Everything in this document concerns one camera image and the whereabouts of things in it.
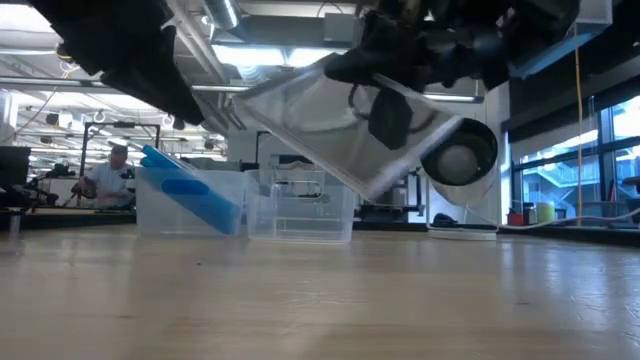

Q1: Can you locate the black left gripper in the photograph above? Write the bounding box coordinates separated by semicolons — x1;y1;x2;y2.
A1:
29;0;207;127

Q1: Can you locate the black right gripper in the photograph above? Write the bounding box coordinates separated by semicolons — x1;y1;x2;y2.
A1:
323;0;517;92

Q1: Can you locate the black clear jewel case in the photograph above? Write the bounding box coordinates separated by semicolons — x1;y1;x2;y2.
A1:
231;63;465;202

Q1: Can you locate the person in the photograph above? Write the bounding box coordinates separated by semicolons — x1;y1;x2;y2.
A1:
74;143;137;210

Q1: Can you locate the clear plastic bin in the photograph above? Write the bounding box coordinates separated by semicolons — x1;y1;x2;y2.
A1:
244;168;358;245
134;165;248;238

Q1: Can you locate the black monitor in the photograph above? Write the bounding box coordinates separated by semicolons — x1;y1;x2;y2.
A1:
0;145;33;188

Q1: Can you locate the green cup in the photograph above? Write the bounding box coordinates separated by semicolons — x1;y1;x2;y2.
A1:
535;200;557;224

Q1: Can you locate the silver ceiling duct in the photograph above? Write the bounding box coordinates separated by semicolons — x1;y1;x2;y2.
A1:
201;0;242;31

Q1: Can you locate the white cylindrical camera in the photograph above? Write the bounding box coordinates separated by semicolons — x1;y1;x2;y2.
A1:
418;116;502;243

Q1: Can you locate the black aluminium table frame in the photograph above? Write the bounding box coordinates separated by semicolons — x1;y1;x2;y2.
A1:
0;208;640;247

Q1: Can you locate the yellow hanging cable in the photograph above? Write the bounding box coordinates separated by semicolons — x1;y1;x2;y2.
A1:
572;27;585;217

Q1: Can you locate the white lamp cable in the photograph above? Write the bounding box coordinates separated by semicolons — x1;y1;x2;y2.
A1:
495;206;640;233

